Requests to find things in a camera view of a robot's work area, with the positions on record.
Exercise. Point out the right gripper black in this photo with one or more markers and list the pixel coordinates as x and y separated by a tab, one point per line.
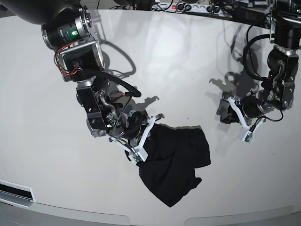
130	127

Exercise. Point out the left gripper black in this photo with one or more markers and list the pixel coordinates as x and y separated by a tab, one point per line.
251	106

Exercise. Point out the white slotted table fixture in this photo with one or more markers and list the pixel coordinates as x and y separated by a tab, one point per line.
16	194

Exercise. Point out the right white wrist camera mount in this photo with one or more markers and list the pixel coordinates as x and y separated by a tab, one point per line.
137	153

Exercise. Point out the black t-shirt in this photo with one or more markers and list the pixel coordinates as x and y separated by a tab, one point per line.
173	156

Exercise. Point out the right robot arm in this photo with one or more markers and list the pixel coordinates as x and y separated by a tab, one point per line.
67	29

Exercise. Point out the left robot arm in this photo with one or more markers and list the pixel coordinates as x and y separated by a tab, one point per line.
278	87

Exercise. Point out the white power strip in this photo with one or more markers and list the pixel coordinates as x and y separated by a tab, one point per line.
188	8

